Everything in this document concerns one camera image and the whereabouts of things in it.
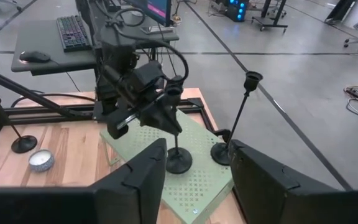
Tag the green perforated metal riser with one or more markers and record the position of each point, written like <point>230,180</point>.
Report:
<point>194,186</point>

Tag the black computer mouse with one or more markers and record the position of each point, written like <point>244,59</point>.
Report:
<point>34,56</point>

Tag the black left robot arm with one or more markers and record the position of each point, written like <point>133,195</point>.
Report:
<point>117,62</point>

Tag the computer tower with blue lights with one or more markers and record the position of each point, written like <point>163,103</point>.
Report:
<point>236,9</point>

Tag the black metal candlestick holder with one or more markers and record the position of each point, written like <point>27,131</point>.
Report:
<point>23,144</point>
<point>179,161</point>
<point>219,154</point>

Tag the black keyboard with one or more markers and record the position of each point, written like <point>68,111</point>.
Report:
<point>71,32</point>

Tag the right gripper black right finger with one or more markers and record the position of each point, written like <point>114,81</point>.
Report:
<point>266,193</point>

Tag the black panel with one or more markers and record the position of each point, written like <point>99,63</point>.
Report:
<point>340,11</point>

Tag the computer desk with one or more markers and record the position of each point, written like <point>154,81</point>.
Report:
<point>42,37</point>

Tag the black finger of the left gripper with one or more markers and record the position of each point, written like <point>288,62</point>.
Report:
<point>154,116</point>
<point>172,118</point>

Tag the candle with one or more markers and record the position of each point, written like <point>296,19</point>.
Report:
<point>41,160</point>

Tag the office chair base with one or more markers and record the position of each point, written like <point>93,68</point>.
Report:
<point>2,3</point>

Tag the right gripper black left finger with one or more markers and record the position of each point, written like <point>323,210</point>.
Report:
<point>135,193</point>

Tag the black rolling stand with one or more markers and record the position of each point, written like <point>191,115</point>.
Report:
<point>269,19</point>

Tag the computer monitor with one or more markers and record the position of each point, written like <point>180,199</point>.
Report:
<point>157,9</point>

